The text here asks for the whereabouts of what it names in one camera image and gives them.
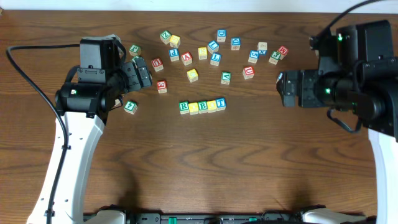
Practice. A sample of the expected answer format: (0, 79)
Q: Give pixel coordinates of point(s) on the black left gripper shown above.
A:
(137, 73)

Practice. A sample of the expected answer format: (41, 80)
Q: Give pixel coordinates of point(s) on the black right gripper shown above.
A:
(301, 80)

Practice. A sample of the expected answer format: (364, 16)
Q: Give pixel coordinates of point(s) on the green R wooden block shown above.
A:
(184, 107)

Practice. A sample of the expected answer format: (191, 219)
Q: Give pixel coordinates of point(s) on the yellow O wooden block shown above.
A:
(193, 108)

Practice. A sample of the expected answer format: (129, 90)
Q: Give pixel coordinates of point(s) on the green B wooden block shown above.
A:
(202, 107)

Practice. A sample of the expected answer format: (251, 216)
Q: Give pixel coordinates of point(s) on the blue T wooden block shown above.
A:
(221, 104)

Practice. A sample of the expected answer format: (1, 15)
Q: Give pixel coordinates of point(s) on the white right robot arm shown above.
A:
(357, 72)

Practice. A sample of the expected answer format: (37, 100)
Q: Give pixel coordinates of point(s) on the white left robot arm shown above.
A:
(89, 93)

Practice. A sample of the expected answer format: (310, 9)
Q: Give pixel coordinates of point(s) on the green J block left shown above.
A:
(135, 50)

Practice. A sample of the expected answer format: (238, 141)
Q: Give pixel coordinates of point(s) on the red U block left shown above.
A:
(157, 64)

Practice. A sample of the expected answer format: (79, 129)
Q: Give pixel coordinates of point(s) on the red E wooden block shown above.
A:
(162, 86)

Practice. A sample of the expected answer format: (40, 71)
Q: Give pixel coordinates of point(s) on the green 4 wooden block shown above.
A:
(130, 107)

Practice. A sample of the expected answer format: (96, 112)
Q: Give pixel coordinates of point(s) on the green J wooden block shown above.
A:
(275, 57)

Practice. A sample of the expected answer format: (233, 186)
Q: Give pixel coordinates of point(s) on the red M wooden block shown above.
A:
(283, 51)

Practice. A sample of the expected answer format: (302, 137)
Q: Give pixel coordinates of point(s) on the blue P wooden block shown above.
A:
(174, 55)

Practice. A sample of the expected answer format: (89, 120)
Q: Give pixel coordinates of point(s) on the green Z wooden block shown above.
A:
(165, 37)

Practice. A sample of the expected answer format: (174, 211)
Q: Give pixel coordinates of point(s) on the red U wooden block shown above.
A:
(248, 72)

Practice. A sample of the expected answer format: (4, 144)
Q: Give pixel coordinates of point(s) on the blue X wooden block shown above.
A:
(262, 48)

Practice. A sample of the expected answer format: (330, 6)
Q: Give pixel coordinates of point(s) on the red A wooden block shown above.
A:
(186, 58)

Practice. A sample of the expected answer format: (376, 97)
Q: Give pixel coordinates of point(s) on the blue 5 wooden block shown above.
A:
(253, 56)

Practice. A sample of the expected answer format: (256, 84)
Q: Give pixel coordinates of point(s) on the yellow C wooden block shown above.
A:
(192, 75)

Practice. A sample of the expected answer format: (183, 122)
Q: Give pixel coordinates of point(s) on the yellow S wooden block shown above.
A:
(202, 53)

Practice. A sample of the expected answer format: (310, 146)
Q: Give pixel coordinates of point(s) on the green V wooden block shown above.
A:
(225, 78)

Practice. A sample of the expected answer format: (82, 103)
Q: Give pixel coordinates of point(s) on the blue D wooden block right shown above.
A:
(235, 43)

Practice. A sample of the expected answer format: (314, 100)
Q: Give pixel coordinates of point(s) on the blue d wooden block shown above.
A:
(235, 43)
(221, 35)

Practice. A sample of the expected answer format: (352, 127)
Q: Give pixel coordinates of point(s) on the blue L wooden block lower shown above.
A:
(215, 59)

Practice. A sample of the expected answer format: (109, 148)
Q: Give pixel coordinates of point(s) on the blue l wooden block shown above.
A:
(215, 59)
(213, 46)

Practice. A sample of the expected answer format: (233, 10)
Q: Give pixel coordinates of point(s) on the blue L wooden block upper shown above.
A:
(213, 46)

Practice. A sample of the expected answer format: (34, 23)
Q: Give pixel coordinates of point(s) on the blue D wooden block back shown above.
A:
(221, 35)

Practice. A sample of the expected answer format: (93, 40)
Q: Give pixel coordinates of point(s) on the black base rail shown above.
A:
(311, 214)

